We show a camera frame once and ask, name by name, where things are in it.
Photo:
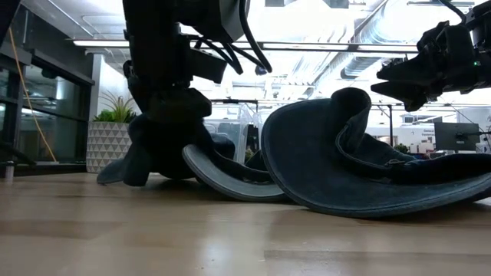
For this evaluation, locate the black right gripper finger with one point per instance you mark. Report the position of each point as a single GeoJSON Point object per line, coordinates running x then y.
{"type": "Point", "coordinates": [410, 74]}
{"type": "Point", "coordinates": [414, 96]}

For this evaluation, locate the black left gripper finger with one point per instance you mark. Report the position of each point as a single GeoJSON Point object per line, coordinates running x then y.
{"type": "Point", "coordinates": [139, 107]}
{"type": "Point", "coordinates": [178, 115]}

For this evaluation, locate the dark navy baseball cap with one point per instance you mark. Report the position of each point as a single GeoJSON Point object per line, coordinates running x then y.
{"type": "Point", "coordinates": [115, 172]}
{"type": "Point", "coordinates": [314, 165]}
{"type": "Point", "coordinates": [238, 168]}

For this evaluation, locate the grey baseball cap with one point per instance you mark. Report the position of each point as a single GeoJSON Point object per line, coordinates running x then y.
{"type": "Point", "coordinates": [230, 188]}

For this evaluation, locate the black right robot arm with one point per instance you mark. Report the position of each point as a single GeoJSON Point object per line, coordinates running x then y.
{"type": "Point", "coordinates": [484, 34]}

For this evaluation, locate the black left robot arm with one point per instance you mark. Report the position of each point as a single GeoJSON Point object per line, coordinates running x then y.
{"type": "Point", "coordinates": [153, 15]}

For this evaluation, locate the potted plant in patterned pot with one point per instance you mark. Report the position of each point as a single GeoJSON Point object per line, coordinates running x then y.
{"type": "Point", "coordinates": [107, 145]}

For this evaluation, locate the small green background plant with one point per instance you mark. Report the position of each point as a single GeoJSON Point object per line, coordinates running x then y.
{"type": "Point", "coordinates": [401, 148]}

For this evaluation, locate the black computer monitor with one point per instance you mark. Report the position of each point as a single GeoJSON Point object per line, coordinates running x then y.
{"type": "Point", "coordinates": [456, 136]}

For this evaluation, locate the clear plastic storage bin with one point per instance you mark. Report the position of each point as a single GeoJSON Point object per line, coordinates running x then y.
{"type": "Point", "coordinates": [239, 126]}
{"type": "Point", "coordinates": [259, 130]}

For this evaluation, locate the long ceiling light strip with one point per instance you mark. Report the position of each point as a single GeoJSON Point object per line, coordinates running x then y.
{"type": "Point", "coordinates": [99, 43]}

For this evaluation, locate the black ceiling spotlight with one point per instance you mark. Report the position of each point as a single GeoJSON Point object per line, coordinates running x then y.
{"type": "Point", "coordinates": [261, 70]}

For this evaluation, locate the black aluminium table frame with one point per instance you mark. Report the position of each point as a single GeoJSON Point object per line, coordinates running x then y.
{"type": "Point", "coordinates": [50, 169]}

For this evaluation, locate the grey metal post foot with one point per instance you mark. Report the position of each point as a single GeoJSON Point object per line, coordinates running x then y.
{"type": "Point", "coordinates": [9, 172]}

